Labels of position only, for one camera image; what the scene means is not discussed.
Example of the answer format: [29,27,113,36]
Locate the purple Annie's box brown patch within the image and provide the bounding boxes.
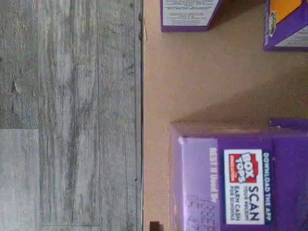
[269,117,308,132]
[167,121,308,231]

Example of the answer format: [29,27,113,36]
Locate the brown particle shelf board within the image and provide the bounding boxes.
[143,0,308,231]

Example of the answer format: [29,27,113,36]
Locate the purple box white label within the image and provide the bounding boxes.
[160,0,224,33]

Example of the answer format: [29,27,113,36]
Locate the purple Annie's box yellow patch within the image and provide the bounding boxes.
[263,0,308,52]

